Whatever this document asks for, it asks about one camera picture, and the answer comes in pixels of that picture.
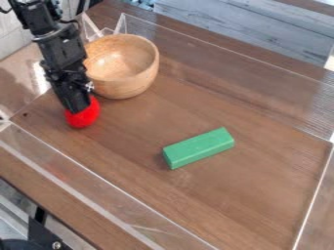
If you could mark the wooden bowl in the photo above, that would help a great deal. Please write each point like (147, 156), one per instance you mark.
(122, 65)

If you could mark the black clamp mount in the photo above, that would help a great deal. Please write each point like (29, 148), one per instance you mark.
(41, 239)

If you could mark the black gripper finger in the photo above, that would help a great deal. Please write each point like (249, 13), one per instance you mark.
(70, 99)
(83, 97)

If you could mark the green rectangular block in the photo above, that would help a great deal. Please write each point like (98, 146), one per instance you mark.
(198, 147)

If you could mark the red felt strawberry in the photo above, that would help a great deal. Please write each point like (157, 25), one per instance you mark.
(86, 117)

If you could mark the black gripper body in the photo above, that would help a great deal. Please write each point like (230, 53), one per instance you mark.
(58, 38)

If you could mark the clear acrylic enclosure wall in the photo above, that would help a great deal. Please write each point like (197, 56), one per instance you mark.
(261, 196)

